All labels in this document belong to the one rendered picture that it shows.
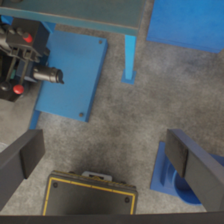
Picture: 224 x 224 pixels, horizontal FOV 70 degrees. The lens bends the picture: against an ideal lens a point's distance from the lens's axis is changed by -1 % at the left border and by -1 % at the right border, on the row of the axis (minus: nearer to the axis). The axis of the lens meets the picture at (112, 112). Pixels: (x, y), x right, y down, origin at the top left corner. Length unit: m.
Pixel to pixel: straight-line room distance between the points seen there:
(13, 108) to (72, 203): 1.01
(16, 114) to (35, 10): 1.18
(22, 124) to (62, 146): 0.43
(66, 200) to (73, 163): 0.39
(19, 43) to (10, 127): 1.13
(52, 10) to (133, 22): 0.29
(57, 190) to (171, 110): 1.20
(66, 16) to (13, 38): 0.24
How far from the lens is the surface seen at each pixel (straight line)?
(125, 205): 1.34
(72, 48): 1.73
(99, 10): 0.66
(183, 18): 1.54
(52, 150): 1.73
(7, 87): 0.76
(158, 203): 1.71
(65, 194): 1.40
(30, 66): 1.28
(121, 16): 0.64
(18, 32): 0.76
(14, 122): 1.75
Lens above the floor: 1.56
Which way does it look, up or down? 81 degrees down
